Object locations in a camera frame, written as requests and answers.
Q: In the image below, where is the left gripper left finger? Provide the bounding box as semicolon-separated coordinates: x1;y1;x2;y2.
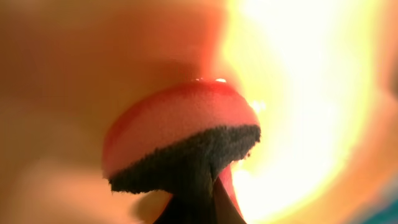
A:
154;196;215;224

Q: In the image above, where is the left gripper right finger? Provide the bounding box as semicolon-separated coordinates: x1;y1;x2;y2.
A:
213;177;246;224

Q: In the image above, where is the green and pink sponge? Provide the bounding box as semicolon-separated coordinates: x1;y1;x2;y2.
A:
102;81;261;205

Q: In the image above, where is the yellow green plate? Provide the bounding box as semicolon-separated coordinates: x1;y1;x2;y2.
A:
1;1;397;223

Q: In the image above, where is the teal plastic tray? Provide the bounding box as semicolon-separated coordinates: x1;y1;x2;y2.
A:
349;187;397;224

